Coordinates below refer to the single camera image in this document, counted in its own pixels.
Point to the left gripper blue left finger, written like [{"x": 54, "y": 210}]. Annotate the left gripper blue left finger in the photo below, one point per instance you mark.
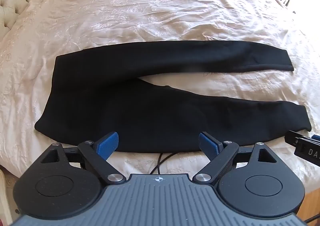
[{"x": 95, "y": 155}]

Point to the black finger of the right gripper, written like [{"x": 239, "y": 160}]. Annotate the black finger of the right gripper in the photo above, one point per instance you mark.
[{"x": 295, "y": 139}]

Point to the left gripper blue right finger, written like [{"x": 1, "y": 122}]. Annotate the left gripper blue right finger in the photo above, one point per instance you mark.
[{"x": 221, "y": 156}]

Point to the black pants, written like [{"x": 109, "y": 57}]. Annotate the black pants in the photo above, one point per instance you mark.
[{"x": 101, "y": 90}]

